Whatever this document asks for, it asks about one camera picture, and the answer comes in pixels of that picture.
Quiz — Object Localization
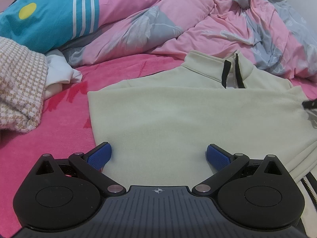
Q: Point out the pink grey floral quilt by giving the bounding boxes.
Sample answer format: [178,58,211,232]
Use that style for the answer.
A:
[62,0,317,80]

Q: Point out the white garment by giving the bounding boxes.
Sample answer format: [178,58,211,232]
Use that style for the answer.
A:
[45,50,83,100]

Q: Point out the beige black-striped zip jacket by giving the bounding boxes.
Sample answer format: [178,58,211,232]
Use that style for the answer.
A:
[87,50,317,238]

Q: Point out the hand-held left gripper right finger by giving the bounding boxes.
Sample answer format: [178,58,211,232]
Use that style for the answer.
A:
[192,143,284,195]

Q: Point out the beige knit sweater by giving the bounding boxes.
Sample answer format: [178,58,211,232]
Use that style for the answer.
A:
[0,37,49,133]

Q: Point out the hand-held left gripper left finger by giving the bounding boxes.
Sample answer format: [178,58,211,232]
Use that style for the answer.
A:
[35,141,125,195]

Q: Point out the teal pink printed blanket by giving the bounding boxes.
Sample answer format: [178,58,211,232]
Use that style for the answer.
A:
[0,0,171,55]

